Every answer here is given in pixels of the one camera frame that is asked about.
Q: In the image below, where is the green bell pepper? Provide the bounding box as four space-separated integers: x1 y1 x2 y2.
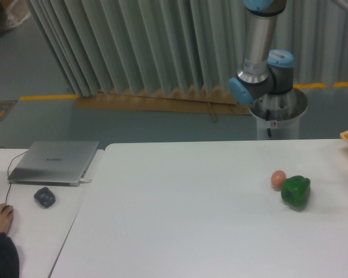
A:
281 175 311 209

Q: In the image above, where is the black sleeve forearm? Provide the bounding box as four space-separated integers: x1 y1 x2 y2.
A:
0 233 20 277

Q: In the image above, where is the clear plastic bag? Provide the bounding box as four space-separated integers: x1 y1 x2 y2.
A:
0 0 31 31

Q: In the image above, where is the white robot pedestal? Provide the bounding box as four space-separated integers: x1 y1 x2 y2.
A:
252 114 300 140

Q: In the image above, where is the white usb plug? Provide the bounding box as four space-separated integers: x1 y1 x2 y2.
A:
79 179 92 184

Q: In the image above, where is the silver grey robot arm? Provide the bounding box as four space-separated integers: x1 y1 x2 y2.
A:
229 1 348 121

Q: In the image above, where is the brown cardboard sheet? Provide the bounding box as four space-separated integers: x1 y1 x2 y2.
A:
73 85 250 118

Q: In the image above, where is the brown egg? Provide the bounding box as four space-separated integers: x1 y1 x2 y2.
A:
270 170 287 188

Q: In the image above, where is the silver closed laptop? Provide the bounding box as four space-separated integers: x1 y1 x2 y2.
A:
8 141 99 186

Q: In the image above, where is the grey-green pleated curtain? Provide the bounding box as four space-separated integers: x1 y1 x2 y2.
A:
27 1 348 97

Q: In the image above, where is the person's bare hand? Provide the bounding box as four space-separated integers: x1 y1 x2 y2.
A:
0 203 14 235

